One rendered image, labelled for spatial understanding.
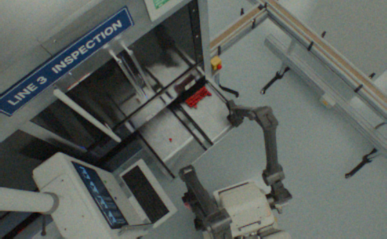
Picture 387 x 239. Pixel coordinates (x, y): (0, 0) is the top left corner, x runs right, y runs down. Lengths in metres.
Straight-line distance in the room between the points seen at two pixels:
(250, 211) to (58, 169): 0.94
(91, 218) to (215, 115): 1.12
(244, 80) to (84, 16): 2.33
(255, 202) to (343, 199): 1.70
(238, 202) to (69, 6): 1.12
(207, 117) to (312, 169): 1.33
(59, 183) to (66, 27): 0.72
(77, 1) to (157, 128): 1.22
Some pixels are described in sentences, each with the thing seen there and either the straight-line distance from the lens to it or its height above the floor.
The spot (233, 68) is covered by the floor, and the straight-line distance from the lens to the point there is 3.27.
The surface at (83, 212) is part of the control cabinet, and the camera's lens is 1.44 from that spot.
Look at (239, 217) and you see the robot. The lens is 1.55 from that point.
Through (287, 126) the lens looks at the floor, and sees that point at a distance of 3.10.
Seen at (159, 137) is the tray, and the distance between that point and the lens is 2.12.
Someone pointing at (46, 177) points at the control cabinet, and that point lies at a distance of 1.58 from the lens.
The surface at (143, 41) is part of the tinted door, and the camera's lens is 1.41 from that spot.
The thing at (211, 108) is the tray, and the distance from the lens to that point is 2.14.
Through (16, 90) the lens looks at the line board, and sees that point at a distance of 1.21.
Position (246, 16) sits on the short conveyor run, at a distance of 2.47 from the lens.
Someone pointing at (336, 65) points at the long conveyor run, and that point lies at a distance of 2.39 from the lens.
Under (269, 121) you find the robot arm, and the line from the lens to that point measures 1.45.
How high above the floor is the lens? 2.90
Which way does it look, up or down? 70 degrees down
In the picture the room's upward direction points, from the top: 11 degrees counter-clockwise
